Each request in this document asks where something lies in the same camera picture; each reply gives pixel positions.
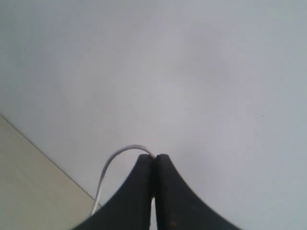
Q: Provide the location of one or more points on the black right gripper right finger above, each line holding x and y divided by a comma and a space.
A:
177, 206

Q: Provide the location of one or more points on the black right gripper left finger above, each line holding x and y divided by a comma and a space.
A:
130, 207

